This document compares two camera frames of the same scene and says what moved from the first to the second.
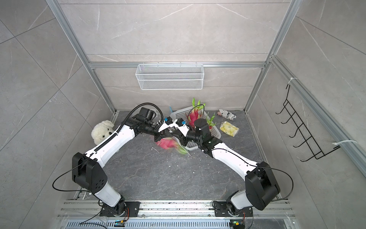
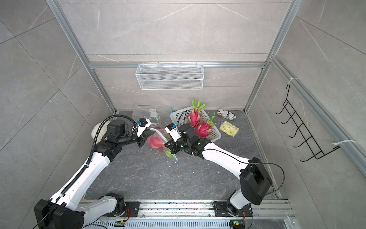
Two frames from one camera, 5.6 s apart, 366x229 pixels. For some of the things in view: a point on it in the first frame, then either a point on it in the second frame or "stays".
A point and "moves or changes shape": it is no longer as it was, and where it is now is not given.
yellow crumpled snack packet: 228,128 stays
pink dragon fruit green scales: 194,113 stays
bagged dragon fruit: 170,142 moves or changes shape
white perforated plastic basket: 183,114 stays
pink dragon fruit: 171,143 moves or changes shape
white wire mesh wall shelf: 169,77 stays
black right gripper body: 192,136 to 180,145
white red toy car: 227,114 stays
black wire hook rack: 310,140 stays
